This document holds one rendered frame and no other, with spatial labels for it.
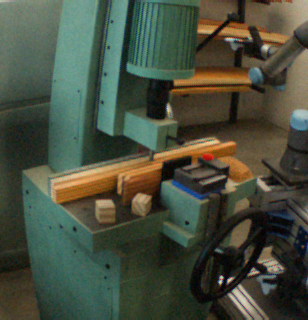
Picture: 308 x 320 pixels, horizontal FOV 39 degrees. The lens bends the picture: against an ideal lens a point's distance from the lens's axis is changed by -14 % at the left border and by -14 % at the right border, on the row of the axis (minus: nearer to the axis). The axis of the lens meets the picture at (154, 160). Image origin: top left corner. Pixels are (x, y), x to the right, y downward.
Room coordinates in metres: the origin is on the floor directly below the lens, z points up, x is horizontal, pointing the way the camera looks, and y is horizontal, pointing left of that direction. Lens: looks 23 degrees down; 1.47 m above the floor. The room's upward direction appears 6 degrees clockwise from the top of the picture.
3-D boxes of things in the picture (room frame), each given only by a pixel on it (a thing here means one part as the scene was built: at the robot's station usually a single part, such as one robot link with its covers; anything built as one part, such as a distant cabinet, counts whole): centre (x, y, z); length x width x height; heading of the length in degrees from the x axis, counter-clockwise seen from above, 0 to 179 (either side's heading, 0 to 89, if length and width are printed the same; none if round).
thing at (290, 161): (1.62, -0.56, 0.87); 0.15 x 0.15 x 0.10
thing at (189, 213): (1.08, -0.12, 0.92); 0.15 x 0.13 x 0.09; 133
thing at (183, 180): (1.09, -0.13, 0.99); 0.13 x 0.11 x 0.06; 133
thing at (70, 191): (1.24, -0.01, 0.92); 0.67 x 0.02 x 0.04; 133
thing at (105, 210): (0.97, 0.10, 0.92); 0.04 x 0.04 x 0.04; 22
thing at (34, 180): (1.32, 0.09, 0.76); 0.57 x 0.45 x 0.09; 43
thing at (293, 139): (1.62, -0.56, 0.98); 0.13 x 0.12 x 0.14; 127
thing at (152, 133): (1.25, 0.02, 1.03); 0.14 x 0.07 x 0.09; 43
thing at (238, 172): (1.33, -0.23, 0.92); 0.14 x 0.09 x 0.04; 43
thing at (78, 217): (1.15, -0.06, 0.87); 0.61 x 0.30 x 0.06; 133
